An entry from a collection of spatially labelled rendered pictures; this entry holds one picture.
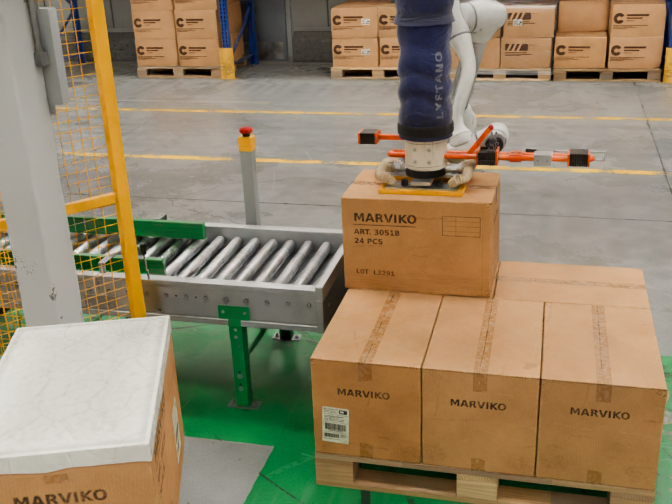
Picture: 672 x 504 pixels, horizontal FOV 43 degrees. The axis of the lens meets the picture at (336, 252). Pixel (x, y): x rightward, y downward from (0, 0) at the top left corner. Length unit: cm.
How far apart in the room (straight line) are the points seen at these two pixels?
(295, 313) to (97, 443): 178
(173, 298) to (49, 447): 188
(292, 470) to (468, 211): 122
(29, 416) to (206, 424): 182
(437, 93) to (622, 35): 737
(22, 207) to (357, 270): 137
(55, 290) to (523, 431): 165
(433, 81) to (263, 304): 113
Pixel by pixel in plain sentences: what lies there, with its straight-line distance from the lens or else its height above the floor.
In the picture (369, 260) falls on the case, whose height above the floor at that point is 68.
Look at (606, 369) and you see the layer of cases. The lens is 304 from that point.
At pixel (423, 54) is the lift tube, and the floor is 149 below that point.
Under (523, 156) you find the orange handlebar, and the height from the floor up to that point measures 109.
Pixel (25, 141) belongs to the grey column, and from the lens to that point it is 282.
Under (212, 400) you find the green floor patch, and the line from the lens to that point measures 391.
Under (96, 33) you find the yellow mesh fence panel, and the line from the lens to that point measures 335.
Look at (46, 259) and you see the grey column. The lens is 293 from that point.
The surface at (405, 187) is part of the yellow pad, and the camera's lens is 344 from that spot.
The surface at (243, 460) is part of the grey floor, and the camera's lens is 351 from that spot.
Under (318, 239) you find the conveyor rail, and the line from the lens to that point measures 407.
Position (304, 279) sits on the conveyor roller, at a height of 55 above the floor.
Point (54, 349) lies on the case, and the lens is 227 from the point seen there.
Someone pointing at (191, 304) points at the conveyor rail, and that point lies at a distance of 367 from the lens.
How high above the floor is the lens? 203
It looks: 22 degrees down
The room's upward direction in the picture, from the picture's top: 2 degrees counter-clockwise
